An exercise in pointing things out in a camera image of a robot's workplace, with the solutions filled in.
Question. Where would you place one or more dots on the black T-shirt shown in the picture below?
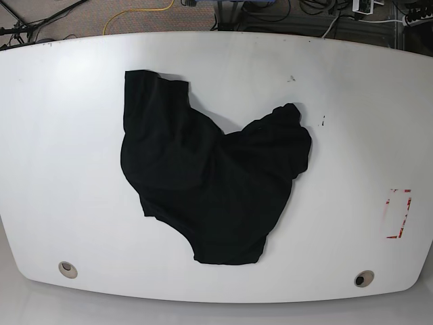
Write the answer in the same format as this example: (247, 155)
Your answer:
(223, 192)

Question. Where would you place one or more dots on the red tape rectangle marker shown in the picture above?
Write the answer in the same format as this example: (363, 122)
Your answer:
(396, 213)

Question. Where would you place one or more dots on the black tripod stand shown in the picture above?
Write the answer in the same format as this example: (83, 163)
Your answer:
(23, 31)

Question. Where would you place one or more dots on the white power strip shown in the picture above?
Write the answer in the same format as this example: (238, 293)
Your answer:
(417, 16)

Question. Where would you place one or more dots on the left table cable grommet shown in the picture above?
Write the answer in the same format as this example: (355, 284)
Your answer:
(67, 270)

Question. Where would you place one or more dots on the table cable grommet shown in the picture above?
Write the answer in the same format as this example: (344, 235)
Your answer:
(67, 270)
(364, 279)

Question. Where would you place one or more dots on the right table cable grommet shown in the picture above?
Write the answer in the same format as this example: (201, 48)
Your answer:
(364, 279)

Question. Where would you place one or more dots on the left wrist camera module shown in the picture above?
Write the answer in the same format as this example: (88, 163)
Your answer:
(364, 7)

